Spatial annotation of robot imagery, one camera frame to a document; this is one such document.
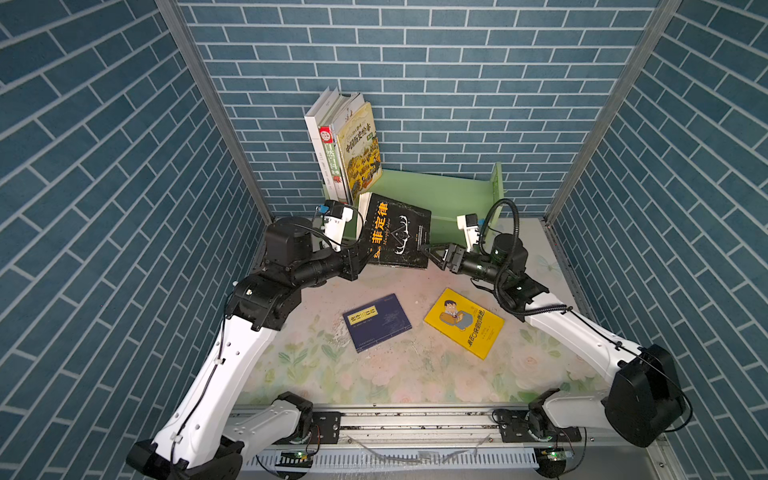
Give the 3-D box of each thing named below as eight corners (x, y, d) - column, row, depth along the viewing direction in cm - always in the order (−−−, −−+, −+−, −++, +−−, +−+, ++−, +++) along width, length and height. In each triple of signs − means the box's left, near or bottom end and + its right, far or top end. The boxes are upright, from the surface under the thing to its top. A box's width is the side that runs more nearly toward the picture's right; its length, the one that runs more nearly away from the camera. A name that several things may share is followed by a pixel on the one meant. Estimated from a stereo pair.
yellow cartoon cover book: (423, 321, 95) (423, 318, 93) (446, 289, 102) (447, 286, 101) (484, 362, 87) (486, 359, 85) (504, 323, 94) (506, 320, 93)
